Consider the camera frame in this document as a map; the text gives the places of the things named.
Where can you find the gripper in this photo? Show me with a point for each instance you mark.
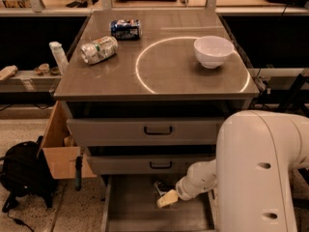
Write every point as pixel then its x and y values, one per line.
pixel 182 191

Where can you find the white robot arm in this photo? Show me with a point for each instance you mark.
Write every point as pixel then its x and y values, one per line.
pixel 255 151

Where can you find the grey middle drawer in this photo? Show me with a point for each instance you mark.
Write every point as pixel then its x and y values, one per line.
pixel 149 164

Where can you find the grey drawer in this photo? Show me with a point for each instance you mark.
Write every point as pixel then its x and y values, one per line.
pixel 149 164
pixel 145 131
pixel 130 206

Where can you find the grey bottom drawer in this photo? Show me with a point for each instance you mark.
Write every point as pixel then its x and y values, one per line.
pixel 130 206

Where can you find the grey top drawer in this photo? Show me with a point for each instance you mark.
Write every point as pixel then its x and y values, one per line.
pixel 145 131

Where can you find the grey drawer cabinet counter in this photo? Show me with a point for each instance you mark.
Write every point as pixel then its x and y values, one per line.
pixel 160 66

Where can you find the blue pepsi can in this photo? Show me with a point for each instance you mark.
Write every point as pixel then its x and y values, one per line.
pixel 126 29

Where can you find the brown cardboard box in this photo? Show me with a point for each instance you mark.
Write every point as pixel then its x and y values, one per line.
pixel 60 149

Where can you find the black backpack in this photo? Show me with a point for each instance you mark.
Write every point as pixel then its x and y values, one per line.
pixel 25 171

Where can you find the white ceramic bowl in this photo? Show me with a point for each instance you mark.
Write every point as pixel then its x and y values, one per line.
pixel 212 51

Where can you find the white plastic bottle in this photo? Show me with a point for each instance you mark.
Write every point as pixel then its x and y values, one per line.
pixel 59 56

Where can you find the small round tape rolls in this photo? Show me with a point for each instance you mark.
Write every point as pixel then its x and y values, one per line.
pixel 44 69

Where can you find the beige block on shelf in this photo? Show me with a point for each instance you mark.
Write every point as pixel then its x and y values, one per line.
pixel 7 72

